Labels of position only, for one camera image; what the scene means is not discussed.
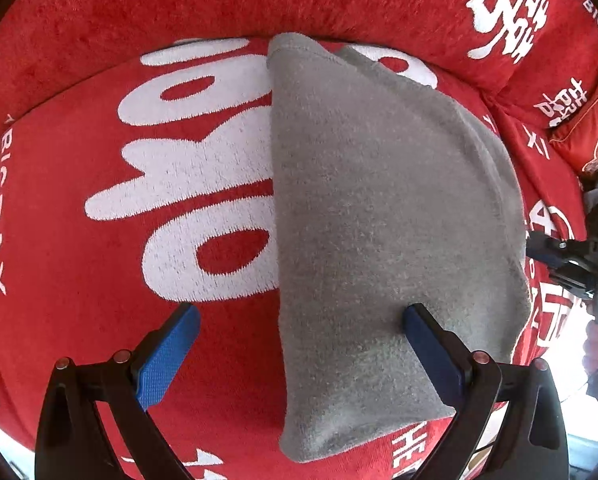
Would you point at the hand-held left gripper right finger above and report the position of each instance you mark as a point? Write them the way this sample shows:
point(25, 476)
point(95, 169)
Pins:
point(431, 355)

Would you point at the grey cloth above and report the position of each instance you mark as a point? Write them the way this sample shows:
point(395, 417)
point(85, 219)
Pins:
point(369, 210)

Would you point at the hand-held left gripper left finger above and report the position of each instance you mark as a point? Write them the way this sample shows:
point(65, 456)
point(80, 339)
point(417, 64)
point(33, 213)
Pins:
point(169, 355)

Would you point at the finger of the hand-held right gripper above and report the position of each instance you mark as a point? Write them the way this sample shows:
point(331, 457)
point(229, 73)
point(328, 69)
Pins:
point(546, 250)
point(571, 282)

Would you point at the red printed blanket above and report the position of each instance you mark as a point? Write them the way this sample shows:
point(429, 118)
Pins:
point(79, 285)

